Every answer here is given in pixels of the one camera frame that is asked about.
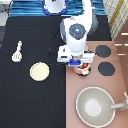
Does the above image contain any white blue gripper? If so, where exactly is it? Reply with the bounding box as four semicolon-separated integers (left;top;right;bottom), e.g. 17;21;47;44
68;59;82;66

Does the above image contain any pink pot with food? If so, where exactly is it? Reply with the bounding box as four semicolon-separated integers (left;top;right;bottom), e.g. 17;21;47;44
74;63;91;76

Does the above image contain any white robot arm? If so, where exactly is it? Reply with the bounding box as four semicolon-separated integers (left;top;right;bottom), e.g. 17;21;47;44
57;0;98;67

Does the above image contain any cream round plate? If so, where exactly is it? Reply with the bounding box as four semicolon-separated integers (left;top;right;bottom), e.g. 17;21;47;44
30;62;50;81

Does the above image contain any black burner back right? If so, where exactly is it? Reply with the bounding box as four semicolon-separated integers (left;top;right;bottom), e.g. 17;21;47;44
96;45;111;58

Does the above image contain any black burner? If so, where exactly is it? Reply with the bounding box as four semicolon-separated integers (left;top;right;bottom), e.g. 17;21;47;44
98;62;115;76
96;45;111;58

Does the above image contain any black burner front right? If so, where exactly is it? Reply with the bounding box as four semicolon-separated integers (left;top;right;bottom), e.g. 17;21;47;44
98;62;115;76

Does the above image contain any pink stove top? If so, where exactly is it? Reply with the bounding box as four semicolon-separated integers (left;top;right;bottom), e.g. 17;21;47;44
66;41;128;128

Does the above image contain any grey frying pan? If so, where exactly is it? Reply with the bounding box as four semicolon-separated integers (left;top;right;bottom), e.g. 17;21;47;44
76;87;128;128

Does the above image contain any black table mat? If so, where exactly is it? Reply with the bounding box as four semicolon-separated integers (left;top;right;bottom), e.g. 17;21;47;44
0;15;113;128

